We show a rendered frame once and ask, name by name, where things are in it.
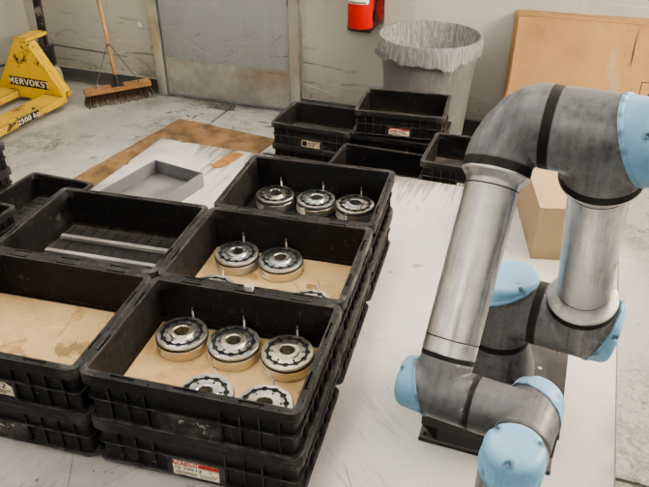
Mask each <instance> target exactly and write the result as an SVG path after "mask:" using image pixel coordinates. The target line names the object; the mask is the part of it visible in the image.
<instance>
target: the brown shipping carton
mask: <svg viewBox="0 0 649 487"><path fill-rule="evenodd" d="M557 174H558V172H555V171H549V170H545V169H540V168H537V167H536V168H534V169H533V171H532V175H531V179H530V182H529V184H528V185H526V186H524V187H522V188H521V189H520V193H519V197H518V201H517V208H518V212H519V216H520V220H521V223H522V230H523V233H524V237H525V241H526V244H527V248H528V252H529V256H530V259H547V260H560V253H561V245H562V235H563V226H564V216H565V208H566V199H567V195H566V194H565V193H564V192H563V190H562V189H561V187H560V186H559V183H558V180H557Z"/></svg>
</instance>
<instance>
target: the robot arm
mask: <svg viewBox="0 0 649 487"><path fill-rule="evenodd" d="M536 167H537V168H540V169H545V170H549V171H555V172H558V174H557V180H558V183H559V186H560V187H561V189H562V190H563V192H564V193H565V194H566V195H567V199H566V208H565V216H564V226H563V235H562V245H561V253H560V262H559V272H558V277H557V278H556V279H554V280H553V281H552V283H550V282H546V281H542V280H540V276H539V274H538V273H537V271H536V270H535V269H534V268H532V267H531V266H530V265H528V264H526V263H523V262H519V261H501V260H502V256H503V252H504V248H505V245H506V242H507V238H508V234H509V230H510V226H511V223H512V219H513V215H514V211H515V208H516V204H517V201H518V197H519V193H520V189H521V188H522V187H524V186H526V185H528V184H529V182H530V179H531V175H532V171H533V169H534V168H536ZM462 168H463V170H464V172H465V174H466V183H465V186H464V190H463V194H462V198H461V202H460V205H459V209H458V212H457V216H456V220H455V223H454V227H453V231H452V235H451V239H450V242H449V246H448V249H447V253H446V257H445V261H444V264H443V268H442V272H441V276H440V280H439V283H438V287H437V293H436V297H435V300H434V304H433V308H432V312H431V316H430V319H429V323H428V327H427V330H426V334H425V338H424V341H423V345H422V350H421V354H420V356H414V355H410V356H407V357H406V358H405V359H404V361H403V362H402V364H401V366H400V370H399V372H398V374H397V377H396V381H395V387H394V395H395V399H396V401H397V402H398V404H400V405H401V406H403V407H405V408H408V409H410V410H413V411H415V412H418V413H420V414H422V415H423V416H429V417H432V418H435V419H438V420H441V421H444V422H446V423H449V424H452V425H455V426H458V427H461V428H464V429H466V430H468V431H471V432H473V433H476V434H479V435H482V436H485V437H484V440H483V443H482V445H481V447H480V449H479V453H478V460H477V465H478V469H477V475H476V480H475V486H474V487H541V484H542V481H543V478H544V476H545V473H546V469H547V466H548V463H549V459H550V454H551V451H552V448H553V445H554V442H555V439H556V436H557V434H558V433H559V431H560V429H561V426H562V418H563V415H564V411H565V401H564V397H563V395H562V393H561V391H560V390H559V388H558V387H557V386H556V385H555V384H553V383H552V382H551V381H549V380H547V379H545V378H542V377H539V376H534V370H535V362H534V358H533V355H532V352H531V348H530V344H533V345H537V346H540V347H544V348H547V349H551V350H554V351H557V352H561V353H564V354H568V355H571V356H575V357H578V358H581V359H583V360H592V361H596V362H605V361H607V360H608V359H609V358H610V357H611V355H612V353H613V351H614V349H615V346H616V344H617V342H618V338H619V336H620V333H621V331H622V328H623V326H624V323H625V319H626V315H627V311H628V304H627V303H626V302H625V301H622V300H621V299H619V295H618V292H617V290H616V288H615V287H614V285H613V281H614V277H615V272H616V267H617V262H618V257H619V252H620V247H621V243H622V238H623V233H624V228H625V223H626V217H627V212H628V208H629V203H630V202H631V201H633V200H634V199H636V198H637V197H638V195H639V194H640V193H641V192H642V191H643V189H644V188H647V187H649V97H647V96H642V95H637V94H636V93H634V92H626V93H622V92H614V91H607V90H599V89H591V88H583V87H576V86H567V85H559V84H557V83H546V82H545V83H535V84H530V85H528V86H525V87H522V88H520V89H519V90H517V91H515V92H513V93H512V94H510V95H509V96H508V97H506V98H505V99H503V100H502V101H500V102H499V103H498V104H497V105H496V106H495V107H494V108H493V109H492V110H491V111H490V112H489V113H488V114H487V116H486V117H485V118H484V119H483V121H482V122H481V123H480V125H479V126H478V128H477V129H476V131H475V133H473V135H472V137H471V139H470V141H469V143H468V146H467V148H466V154H465V158H464V162H463V166H462ZM529 343H530V344H529Z"/></svg>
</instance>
